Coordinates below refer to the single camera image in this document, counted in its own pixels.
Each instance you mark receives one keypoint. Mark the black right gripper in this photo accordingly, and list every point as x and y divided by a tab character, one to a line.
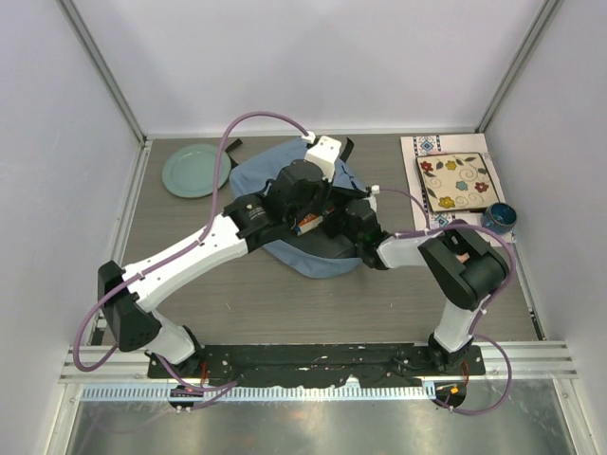
329	226

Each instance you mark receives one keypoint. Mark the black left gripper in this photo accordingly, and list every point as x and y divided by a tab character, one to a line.
326	189

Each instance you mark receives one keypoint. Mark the orange treehouse book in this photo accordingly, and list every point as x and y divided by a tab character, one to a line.
309	222

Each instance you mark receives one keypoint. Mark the light blue student backpack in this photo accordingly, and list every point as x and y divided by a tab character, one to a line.
313	254

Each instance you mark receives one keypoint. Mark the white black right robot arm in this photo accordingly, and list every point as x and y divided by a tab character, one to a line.
468	270

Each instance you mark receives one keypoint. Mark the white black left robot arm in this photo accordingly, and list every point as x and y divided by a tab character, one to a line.
252	220

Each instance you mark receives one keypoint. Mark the floral square ceramic plate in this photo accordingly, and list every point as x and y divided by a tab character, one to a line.
456	182

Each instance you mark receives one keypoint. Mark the pale green round plate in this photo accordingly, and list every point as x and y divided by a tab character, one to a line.
189	172

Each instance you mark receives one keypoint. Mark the dark blue ceramic mug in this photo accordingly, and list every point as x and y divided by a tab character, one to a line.
499	218

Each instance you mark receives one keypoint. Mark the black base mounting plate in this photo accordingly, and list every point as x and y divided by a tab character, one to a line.
320	366

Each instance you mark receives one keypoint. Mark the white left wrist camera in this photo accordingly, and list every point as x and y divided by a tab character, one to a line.
322	151

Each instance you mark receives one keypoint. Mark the slotted white cable duct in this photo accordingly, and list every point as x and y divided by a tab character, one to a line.
351	391

